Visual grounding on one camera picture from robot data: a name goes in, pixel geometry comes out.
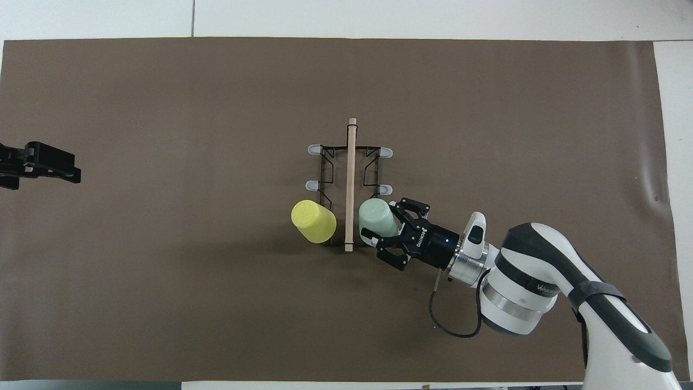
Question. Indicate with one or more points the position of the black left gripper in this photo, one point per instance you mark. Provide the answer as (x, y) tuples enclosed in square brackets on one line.
[(12, 162)]

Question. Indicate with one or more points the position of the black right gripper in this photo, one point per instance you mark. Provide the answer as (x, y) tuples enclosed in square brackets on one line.
[(436, 246)]

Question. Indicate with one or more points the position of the pale green plastic cup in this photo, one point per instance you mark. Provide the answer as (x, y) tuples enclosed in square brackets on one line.
[(376, 216)]

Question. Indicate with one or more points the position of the yellow plastic cup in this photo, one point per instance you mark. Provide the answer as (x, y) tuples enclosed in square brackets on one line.
[(314, 222)]

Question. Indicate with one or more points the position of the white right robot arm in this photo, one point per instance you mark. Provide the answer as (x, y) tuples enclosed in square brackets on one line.
[(541, 254)]

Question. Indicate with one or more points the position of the brown paper table mat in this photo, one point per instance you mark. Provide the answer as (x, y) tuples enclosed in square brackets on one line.
[(162, 298)]

